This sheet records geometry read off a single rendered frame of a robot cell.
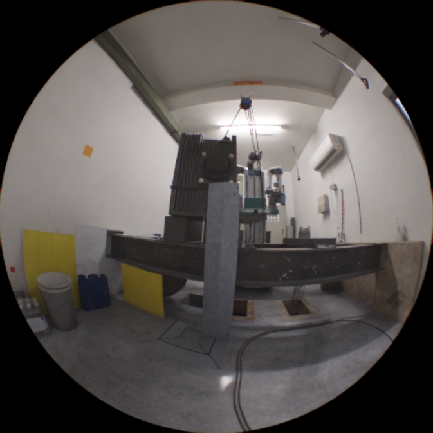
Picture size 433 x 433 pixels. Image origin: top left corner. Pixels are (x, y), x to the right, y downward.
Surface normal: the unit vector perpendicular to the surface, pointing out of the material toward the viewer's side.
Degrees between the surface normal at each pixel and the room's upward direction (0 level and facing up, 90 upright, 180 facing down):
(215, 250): 90
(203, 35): 180
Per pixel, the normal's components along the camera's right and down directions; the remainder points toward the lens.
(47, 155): 0.98, 0.02
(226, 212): 0.00, -0.13
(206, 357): 0.01, -1.00
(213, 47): -0.05, 0.99
